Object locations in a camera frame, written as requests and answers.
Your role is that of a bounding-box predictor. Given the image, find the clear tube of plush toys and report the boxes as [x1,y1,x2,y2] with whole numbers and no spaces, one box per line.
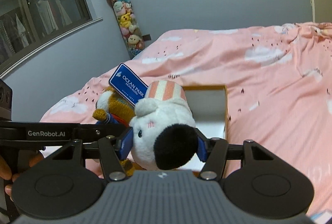
[105,0,147,60]

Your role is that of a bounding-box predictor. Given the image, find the orange-edged white cardboard box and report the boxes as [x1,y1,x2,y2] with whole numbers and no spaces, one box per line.
[182,84,229,178]

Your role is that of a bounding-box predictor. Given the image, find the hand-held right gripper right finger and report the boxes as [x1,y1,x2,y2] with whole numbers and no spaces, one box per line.
[192,127,273,181]

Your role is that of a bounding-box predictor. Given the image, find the person's left hand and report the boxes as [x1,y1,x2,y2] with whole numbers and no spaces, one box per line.
[0,152,45,203]

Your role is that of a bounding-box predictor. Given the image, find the pink cloud-print blanket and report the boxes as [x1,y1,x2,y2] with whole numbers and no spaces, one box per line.
[40,22,332,217]

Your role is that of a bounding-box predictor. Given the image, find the grey-framed glass window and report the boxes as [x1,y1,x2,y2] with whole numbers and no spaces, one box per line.
[0,0,103,79]

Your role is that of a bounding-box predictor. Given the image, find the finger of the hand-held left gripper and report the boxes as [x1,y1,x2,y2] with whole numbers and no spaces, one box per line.
[73,123,128,140]

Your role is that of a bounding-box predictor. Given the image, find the blue white packet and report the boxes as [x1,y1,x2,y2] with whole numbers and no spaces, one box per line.
[310,209,332,224]

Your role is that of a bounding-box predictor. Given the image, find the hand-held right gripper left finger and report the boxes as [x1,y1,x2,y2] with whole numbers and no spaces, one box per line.
[52,127,135,182]

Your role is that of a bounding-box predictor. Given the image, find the blue hang tag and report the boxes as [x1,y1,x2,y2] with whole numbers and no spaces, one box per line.
[108,63,149,108]

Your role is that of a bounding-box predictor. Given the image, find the white plush with striped hat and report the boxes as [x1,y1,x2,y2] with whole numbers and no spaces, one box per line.
[129,80,199,171]

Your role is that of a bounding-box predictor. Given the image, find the brown plush toy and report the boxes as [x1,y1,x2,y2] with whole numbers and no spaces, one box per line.
[93,86,146,178]

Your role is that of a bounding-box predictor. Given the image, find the hanging pale clothes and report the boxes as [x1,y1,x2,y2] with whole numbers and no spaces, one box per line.
[33,0,73,35]

